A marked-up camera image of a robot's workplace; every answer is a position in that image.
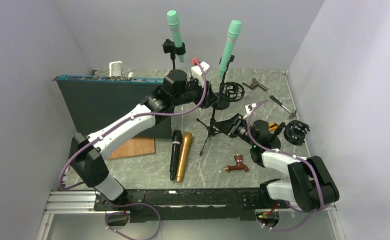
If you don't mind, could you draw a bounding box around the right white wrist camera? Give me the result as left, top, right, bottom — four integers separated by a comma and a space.
245, 103, 257, 116

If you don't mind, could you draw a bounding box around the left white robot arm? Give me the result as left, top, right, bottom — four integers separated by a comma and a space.
68, 69, 217, 210

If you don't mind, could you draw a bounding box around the left round-base mic stand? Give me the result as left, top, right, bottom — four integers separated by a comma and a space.
162, 39, 186, 69

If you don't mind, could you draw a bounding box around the middle round-base mic stand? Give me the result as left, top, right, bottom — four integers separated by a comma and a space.
212, 55, 235, 110

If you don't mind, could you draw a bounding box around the right shock-mount round stand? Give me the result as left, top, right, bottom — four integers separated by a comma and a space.
269, 120, 310, 147

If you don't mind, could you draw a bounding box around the gold microphone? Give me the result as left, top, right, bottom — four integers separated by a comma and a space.
176, 132, 193, 183

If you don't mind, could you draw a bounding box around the left mint green microphone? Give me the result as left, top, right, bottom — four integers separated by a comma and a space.
167, 10, 185, 63

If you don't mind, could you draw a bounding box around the blue network switch box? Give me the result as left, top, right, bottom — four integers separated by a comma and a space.
54, 75, 163, 136

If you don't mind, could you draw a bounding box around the round-base mic stand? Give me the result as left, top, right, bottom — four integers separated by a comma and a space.
162, 39, 186, 69
212, 55, 235, 110

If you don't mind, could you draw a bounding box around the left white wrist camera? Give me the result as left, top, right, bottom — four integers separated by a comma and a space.
191, 57, 211, 86

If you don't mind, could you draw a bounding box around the orange utility knife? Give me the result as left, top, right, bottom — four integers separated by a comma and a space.
268, 122, 279, 132

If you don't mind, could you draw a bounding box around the black microphone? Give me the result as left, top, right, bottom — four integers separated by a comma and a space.
169, 130, 182, 181

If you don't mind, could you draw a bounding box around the mint green microphone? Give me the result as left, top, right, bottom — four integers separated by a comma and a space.
167, 10, 185, 63
218, 19, 242, 78

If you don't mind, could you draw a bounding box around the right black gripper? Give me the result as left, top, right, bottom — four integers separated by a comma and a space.
213, 113, 257, 147

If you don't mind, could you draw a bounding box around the wooden board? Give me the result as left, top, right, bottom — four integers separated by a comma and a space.
108, 137, 155, 160

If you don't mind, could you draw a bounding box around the grey metal clamp tool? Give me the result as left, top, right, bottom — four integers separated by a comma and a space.
242, 77, 268, 91

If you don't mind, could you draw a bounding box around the black tripod shock-mount stand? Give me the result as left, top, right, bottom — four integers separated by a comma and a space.
196, 82, 245, 156

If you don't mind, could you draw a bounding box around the white plastic bracket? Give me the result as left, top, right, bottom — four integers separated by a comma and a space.
109, 61, 122, 77

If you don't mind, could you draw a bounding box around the brown faucet tap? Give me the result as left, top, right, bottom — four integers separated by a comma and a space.
224, 154, 249, 172

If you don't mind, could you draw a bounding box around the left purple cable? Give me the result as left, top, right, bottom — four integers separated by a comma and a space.
57, 58, 208, 191

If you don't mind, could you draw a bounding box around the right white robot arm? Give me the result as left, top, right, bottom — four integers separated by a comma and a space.
213, 114, 340, 212

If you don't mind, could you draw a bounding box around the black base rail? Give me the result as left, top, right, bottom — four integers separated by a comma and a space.
93, 187, 282, 223

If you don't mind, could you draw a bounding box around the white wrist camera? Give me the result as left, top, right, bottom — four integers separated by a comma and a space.
245, 103, 257, 116
191, 57, 211, 86

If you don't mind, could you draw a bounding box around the right mint green microphone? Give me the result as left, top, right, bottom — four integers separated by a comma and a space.
218, 19, 242, 78

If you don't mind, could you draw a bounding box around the black handled hammer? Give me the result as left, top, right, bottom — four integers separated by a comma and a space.
270, 95, 297, 119

